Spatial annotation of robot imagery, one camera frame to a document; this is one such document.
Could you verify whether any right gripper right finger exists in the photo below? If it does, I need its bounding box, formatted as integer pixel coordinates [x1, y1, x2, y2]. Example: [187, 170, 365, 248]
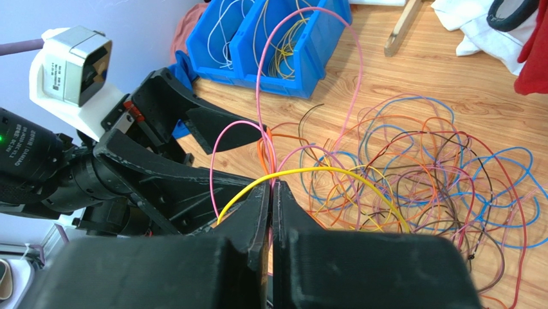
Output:
[272, 181, 480, 308]

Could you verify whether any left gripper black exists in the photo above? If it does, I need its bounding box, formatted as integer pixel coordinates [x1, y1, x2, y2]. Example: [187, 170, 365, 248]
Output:
[70, 68, 266, 236]

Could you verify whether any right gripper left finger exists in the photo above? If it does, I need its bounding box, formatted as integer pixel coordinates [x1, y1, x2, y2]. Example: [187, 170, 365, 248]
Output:
[20, 184, 270, 308]

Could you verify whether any pink cable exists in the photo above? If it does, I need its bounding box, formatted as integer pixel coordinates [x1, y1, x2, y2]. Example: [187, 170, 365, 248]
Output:
[210, 6, 365, 220]

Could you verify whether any white cable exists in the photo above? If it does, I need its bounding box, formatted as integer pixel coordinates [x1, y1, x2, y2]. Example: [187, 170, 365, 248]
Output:
[206, 0, 258, 70]

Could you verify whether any yellow cable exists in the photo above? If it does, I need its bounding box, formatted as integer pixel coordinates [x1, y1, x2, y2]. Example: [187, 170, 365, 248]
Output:
[252, 0, 318, 81]

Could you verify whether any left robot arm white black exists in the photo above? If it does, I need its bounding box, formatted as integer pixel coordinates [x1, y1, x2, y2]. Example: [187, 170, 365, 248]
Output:
[1, 68, 262, 236]

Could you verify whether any blue cloth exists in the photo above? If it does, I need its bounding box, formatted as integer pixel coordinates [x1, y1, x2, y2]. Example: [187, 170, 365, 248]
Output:
[168, 50, 198, 139]

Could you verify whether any blue double bin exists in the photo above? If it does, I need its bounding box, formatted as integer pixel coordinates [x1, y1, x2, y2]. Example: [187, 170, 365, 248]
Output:
[186, 1, 352, 98]

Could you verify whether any pink cloth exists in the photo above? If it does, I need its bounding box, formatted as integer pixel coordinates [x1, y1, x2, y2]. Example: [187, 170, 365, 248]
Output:
[170, 2, 209, 64]

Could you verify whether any white small bin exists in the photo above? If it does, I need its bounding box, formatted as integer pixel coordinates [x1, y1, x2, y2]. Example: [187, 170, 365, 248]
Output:
[349, 0, 407, 6]

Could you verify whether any wooden rack pole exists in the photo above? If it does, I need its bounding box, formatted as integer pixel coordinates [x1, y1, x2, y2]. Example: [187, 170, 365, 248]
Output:
[384, 0, 423, 57]

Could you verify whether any red garment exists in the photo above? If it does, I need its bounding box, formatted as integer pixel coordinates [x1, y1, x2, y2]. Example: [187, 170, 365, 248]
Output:
[514, 1, 547, 95]

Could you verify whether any white printed shirt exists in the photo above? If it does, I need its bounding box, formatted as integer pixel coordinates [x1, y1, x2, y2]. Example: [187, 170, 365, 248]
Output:
[431, 1, 539, 75]

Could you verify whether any tangled coloured cable pile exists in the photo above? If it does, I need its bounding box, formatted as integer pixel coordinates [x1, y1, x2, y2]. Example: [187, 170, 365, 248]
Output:
[214, 93, 548, 309]

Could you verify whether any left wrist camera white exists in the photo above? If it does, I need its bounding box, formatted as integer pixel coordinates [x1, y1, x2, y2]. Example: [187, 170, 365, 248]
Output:
[29, 26, 124, 141]

